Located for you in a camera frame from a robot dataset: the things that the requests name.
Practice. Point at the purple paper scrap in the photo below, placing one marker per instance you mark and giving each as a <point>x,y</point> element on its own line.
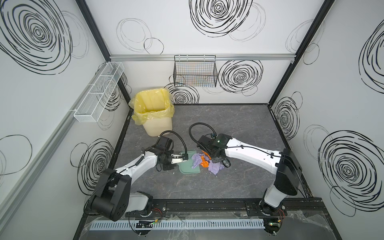
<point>197,159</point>
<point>214,168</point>

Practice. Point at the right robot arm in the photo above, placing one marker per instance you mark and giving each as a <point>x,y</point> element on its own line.
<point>283,164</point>

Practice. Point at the green plastic dustpan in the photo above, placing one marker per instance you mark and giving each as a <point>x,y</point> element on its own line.
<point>186,167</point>

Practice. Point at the yellow plastic bin liner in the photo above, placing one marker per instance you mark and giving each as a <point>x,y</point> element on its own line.
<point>152,104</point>

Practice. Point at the orange paper scrap front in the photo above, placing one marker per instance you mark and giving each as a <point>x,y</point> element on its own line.
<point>206,159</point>

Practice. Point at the purple paper scrap front centre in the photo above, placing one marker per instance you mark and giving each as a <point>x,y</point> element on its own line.
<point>214,168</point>

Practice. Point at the white wire wall shelf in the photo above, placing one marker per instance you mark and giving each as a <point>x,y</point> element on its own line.
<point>97,97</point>

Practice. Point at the beige plastic trash bin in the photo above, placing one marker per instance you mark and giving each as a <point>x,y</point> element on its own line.
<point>155,127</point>

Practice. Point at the black wire wall basket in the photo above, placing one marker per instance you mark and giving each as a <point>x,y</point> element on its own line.
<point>195,71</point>

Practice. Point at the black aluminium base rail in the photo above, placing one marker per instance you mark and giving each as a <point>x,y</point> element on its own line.
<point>204,205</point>

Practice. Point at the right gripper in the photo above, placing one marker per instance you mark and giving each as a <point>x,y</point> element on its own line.
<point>212,153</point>

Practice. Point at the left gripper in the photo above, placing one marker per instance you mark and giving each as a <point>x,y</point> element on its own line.
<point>169,159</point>

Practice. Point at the white slotted cable duct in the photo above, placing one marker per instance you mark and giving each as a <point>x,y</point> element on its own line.
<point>190,224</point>

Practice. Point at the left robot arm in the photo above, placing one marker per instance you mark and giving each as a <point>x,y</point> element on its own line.
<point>112,197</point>

